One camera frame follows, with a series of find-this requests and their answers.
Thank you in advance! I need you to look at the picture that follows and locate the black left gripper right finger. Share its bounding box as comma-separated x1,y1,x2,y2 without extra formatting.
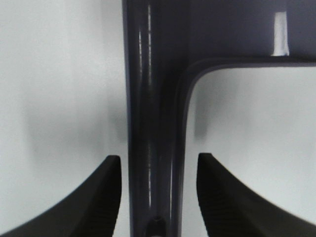
197,153,316,237

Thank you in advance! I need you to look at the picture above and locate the grey plastic dustpan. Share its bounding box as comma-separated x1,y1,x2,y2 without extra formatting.
123,0,316,237

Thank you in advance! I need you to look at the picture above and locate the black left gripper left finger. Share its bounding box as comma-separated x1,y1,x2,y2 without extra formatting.
3,155,121,237

